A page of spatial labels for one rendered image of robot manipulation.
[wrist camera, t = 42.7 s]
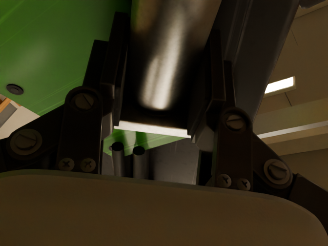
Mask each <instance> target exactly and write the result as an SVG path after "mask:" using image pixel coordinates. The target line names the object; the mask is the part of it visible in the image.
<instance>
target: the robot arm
mask: <svg viewBox="0 0 328 246"><path fill-rule="evenodd" d="M129 30H130V17H128V14H127V13H122V12H115V15H114V19H113V23H112V28H111V32H110V37H109V41H101V40H94V42H93V46H92V50H91V54H90V58H89V61H88V65H87V69H86V73H85V77H84V80H83V84H82V86H78V87H75V88H73V89H72V90H70V91H69V92H68V94H67V95H66V98H65V103H64V104H63V105H61V106H59V107H57V108H55V109H54V110H52V111H50V112H48V113H46V114H44V115H42V116H40V117H39V118H37V119H35V120H33V121H31V122H29V123H27V124H26V125H24V126H22V127H20V128H18V129H16V130H15V131H14V132H12V133H11V134H10V136H9V137H7V138H4V139H0V246H328V191H327V190H325V189H324V188H322V187H320V186H319V185H317V184H316V183H314V182H312V181H311V180H309V179H307V178H306V177H304V176H302V175H300V174H299V173H297V174H294V173H292V171H291V169H290V167H289V166H288V164H287V163H286V162H285V161H284V160H283V159H282V158H281V157H280V156H278V155H277V154H276V153H275V152H274V151H273V150H272V149H271V148H270V147H269V146H268V145H267V144H265V143H264V142H263V141H262V140H261V139H260V138H259V137H258V136H257V135H256V134H255V133H254V132H253V124H252V119H251V117H250V116H249V115H248V114H247V113H246V112H245V111H244V110H242V109H240V108H238V107H236V100H235V90H234V79H233V69H232V62H231V61H227V60H223V49H222V36H221V30H220V29H217V28H211V31H210V34H209V37H208V39H207V42H206V45H205V48H204V51H203V54H202V56H201V59H200V62H199V65H198V67H197V70H196V73H195V76H194V78H193V81H192V84H191V87H190V89H189V92H188V95H187V135H188V136H191V143H195V145H196V146H197V147H198V148H199V157H198V167H197V176H196V185H194V184H182V183H173V182H164V181H156V180H146V179H137V178H128V177H119V176H110V175H102V164H103V140H104V139H105V138H107V137H108V136H110V135H111V133H113V130H114V126H119V122H120V115H121V109H122V103H123V95H124V88H125V81H126V69H127V56H128V44H129Z"/></svg>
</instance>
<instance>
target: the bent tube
mask: <svg viewBox="0 0 328 246"><path fill-rule="evenodd" d="M221 1H222V0H132V5H131V18H130V30H129V44H128V56H127V69H126V81H125V88H124V95H123V103H122V109H121V115H120V122H119V126H114V129H122V130H130V131H139V132H146V133H154V134H162V135H170V136H178V137H186V138H191V136H188V135H187V95H188V92H189V89H190V87H191V84H192V81H193V78H194V76H195V73H196V70H197V67H198V65H199V62H200V59H201V56H202V54H203V51H204V48H205V45H206V42H207V39H208V37H209V34H210V31H211V28H212V26H213V23H214V21H215V18H216V15H217V12H218V10H219V7H220V4H221Z"/></svg>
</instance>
